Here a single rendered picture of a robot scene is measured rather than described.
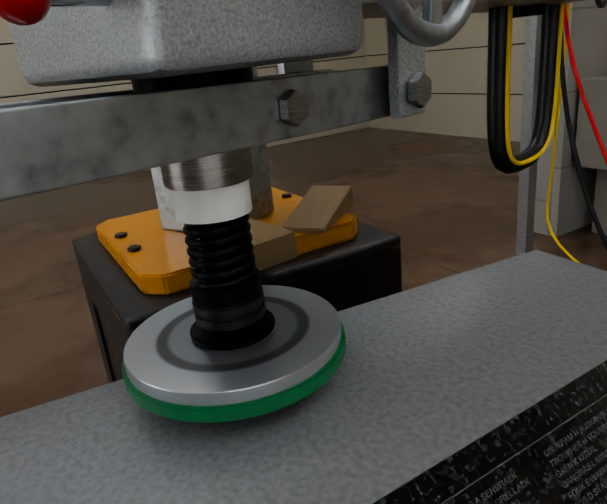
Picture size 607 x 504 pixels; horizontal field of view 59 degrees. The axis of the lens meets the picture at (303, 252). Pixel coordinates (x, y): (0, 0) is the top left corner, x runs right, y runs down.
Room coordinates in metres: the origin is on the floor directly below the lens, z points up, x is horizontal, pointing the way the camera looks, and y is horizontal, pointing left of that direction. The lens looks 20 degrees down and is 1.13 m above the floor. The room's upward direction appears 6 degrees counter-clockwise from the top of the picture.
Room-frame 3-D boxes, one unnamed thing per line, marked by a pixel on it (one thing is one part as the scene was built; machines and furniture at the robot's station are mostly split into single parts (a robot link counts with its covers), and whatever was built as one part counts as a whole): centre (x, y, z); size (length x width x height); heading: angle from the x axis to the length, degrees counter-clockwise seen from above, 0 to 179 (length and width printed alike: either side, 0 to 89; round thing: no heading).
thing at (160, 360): (0.48, 0.08, 0.87); 0.21 x 0.21 x 0.01
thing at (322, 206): (1.15, -0.04, 0.80); 0.20 x 0.10 x 0.05; 156
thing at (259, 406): (0.48, 0.08, 0.87); 0.22 x 0.22 x 0.04
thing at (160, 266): (1.21, 0.19, 0.76); 0.49 x 0.49 x 0.05; 29
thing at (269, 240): (0.97, 0.11, 0.81); 0.20 x 0.10 x 0.05; 37
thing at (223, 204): (0.48, 0.08, 1.02); 0.07 x 0.07 x 0.04
